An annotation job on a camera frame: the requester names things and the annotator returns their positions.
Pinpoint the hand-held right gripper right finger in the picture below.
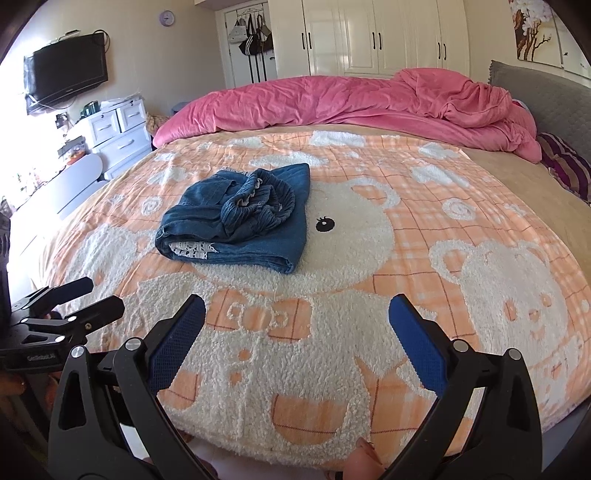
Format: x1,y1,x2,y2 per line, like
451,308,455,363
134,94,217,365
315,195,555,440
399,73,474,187
369,293,544,480

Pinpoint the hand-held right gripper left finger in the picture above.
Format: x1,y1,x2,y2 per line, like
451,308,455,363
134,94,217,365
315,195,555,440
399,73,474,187
47,294,218,480

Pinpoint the black wall television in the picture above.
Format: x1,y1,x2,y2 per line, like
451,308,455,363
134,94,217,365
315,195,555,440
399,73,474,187
24,32,110,108

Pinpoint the person's right hand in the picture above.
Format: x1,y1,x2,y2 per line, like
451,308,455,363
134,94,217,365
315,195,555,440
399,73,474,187
351,438,385,480

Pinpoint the grey padded headboard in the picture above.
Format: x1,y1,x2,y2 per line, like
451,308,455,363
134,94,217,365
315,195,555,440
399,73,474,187
488,60,591,155

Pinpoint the floral wall picture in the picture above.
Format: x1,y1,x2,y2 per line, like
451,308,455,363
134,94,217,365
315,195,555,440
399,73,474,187
508,0,570,71

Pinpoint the orange bear print blanket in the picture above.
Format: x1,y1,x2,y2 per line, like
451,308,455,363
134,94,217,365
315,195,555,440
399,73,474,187
46,129,588,468

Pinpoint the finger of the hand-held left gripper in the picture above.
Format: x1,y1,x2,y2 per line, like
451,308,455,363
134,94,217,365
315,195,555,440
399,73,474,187
11,276,95,318
22,294,126,346

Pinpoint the person's left hand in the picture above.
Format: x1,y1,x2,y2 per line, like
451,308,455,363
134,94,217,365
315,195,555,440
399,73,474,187
0,371,29,400

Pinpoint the white drawer cabinet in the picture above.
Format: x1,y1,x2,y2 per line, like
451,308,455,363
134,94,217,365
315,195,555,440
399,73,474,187
65,98,153,182

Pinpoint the pink duvet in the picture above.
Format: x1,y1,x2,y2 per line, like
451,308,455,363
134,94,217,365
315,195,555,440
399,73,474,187
152,68,542,163

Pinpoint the black striped hanging bag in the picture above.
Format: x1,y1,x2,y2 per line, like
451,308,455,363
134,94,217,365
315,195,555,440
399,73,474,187
238,16,273,57

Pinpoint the white rounded board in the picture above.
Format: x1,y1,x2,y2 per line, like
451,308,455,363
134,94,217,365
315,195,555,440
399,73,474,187
25,154,105,220

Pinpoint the purple striped pillow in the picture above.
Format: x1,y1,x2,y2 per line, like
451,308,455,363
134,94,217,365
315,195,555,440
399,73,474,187
536,133,591,204

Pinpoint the white wardrobe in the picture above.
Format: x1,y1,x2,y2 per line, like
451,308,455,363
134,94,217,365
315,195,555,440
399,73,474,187
268,0,472,78

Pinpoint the blue denim pants lace hem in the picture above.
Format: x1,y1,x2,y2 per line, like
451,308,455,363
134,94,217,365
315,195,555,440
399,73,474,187
154,162,311,275

